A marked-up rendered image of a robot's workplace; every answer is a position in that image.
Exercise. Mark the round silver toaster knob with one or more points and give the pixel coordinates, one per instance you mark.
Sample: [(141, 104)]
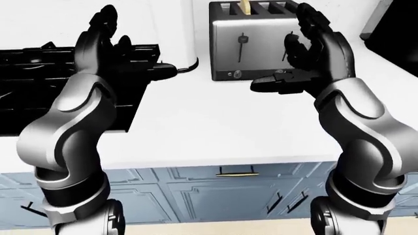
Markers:
[(237, 74)]

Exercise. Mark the toaster lever away from bread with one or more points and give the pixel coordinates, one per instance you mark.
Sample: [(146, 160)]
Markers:
[(290, 35)]

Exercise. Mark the blue drawer front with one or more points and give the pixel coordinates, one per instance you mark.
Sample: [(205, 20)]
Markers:
[(228, 175)]

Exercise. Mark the black appliance at counter edge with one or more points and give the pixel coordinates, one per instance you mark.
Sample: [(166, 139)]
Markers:
[(392, 34)]

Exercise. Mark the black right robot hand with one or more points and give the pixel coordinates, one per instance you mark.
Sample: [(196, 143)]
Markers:
[(330, 52)]

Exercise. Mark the blue cabinet door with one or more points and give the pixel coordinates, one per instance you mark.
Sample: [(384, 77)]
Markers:
[(225, 199), (130, 195)]

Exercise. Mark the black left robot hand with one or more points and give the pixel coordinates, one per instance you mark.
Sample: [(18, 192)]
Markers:
[(87, 50)]

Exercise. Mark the toaster lever near bread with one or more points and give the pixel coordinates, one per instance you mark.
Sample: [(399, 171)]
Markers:
[(242, 39)]

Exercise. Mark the slice of bread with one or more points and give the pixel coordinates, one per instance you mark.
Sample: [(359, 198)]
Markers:
[(245, 7)]

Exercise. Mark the silver four-slot toaster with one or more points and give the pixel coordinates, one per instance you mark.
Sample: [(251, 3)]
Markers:
[(258, 44)]

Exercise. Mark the black gas stove top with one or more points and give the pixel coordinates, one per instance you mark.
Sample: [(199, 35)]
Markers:
[(39, 80)]

